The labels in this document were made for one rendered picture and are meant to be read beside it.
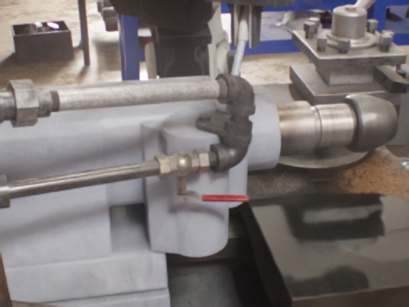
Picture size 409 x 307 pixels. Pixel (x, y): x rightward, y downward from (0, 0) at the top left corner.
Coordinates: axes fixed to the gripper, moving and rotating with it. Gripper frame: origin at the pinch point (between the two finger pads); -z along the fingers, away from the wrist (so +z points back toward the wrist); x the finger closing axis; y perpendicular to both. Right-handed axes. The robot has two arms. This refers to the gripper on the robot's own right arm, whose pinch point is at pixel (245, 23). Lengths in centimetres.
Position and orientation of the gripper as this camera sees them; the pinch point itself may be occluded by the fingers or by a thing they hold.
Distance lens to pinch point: 83.7
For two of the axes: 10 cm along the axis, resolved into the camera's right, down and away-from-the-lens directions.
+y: -3.6, 4.3, -8.3
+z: 0.0, -8.9, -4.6
